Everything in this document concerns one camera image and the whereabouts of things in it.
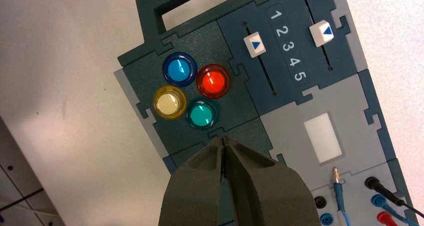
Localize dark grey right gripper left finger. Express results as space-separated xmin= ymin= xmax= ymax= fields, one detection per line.
xmin=158 ymin=136 xmax=227 ymax=226

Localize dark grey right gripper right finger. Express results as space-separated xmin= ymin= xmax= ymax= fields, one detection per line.
xmin=224 ymin=135 xmax=322 ymax=226

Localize white slider knob blue triangle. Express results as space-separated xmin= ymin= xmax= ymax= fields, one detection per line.
xmin=243 ymin=31 xmax=267 ymax=59
xmin=308 ymin=19 xmax=335 ymax=48

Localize black banana socket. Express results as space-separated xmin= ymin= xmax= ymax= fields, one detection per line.
xmin=313 ymin=195 xmax=328 ymax=210

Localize blue banana socket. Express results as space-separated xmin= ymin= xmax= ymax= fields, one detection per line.
xmin=319 ymin=212 xmax=335 ymax=226

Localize green round push button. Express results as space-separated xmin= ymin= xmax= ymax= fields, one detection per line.
xmin=186 ymin=98 xmax=220 ymax=131

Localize white rectangular display window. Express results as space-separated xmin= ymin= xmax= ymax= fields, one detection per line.
xmin=303 ymin=112 xmax=343 ymax=165

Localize yellow round push button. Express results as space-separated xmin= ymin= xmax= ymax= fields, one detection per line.
xmin=152 ymin=84 xmax=188 ymax=121

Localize red round push button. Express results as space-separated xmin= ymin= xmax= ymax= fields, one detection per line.
xmin=195 ymin=63 xmax=232 ymax=100

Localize blue round push button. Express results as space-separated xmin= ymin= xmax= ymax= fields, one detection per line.
xmin=161 ymin=51 xmax=199 ymax=88

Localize grey panel with holes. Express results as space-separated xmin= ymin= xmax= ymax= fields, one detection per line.
xmin=0 ymin=116 xmax=65 ymax=226

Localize blue banana plug cable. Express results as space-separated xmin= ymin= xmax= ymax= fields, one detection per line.
xmin=332 ymin=166 xmax=419 ymax=226

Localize black banana plug cable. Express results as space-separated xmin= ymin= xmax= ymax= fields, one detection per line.
xmin=364 ymin=176 xmax=424 ymax=219

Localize red banana plug cable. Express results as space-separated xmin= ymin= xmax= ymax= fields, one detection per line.
xmin=376 ymin=211 xmax=400 ymax=226

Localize modular control box with handles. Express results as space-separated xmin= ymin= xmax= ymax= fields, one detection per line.
xmin=113 ymin=0 xmax=424 ymax=226

